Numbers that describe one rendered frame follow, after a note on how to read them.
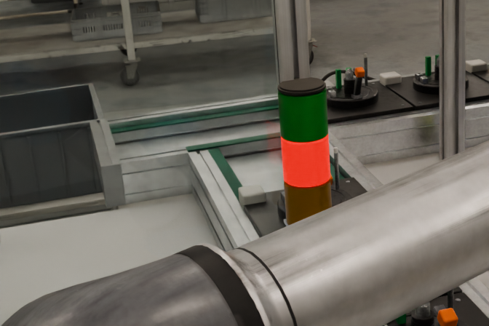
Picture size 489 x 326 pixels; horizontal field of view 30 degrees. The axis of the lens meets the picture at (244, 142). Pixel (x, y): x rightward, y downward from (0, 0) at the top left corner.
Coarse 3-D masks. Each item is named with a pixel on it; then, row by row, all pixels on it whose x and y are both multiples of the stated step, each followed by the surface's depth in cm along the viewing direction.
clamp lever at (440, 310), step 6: (438, 306) 117; (444, 306) 117; (438, 312) 115; (444, 312) 115; (450, 312) 115; (438, 318) 115; (444, 318) 114; (450, 318) 114; (456, 318) 114; (444, 324) 114; (450, 324) 114; (456, 324) 115
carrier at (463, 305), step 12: (432, 300) 137; (444, 300) 137; (456, 300) 136; (468, 300) 136; (408, 312) 131; (420, 312) 122; (432, 312) 124; (456, 312) 133; (468, 312) 133; (480, 312) 133; (396, 324) 128; (408, 324) 128; (420, 324) 122; (432, 324) 123; (468, 324) 130; (480, 324) 130
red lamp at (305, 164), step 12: (288, 144) 94; (300, 144) 93; (312, 144) 93; (324, 144) 94; (288, 156) 95; (300, 156) 94; (312, 156) 94; (324, 156) 95; (288, 168) 95; (300, 168) 94; (312, 168) 94; (324, 168) 95; (288, 180) 96; (300, 180) 95; (312, 180) 95; (324, 180) 95
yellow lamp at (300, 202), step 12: (288, 192) 96; (300, 192) 95; (312, 192) 95; (324, 192) 96; (288, 204) 97; (300, 204) 96; (312, 204) 96; (324, 204) 96; (288, 216) 98; (300, 216) 96
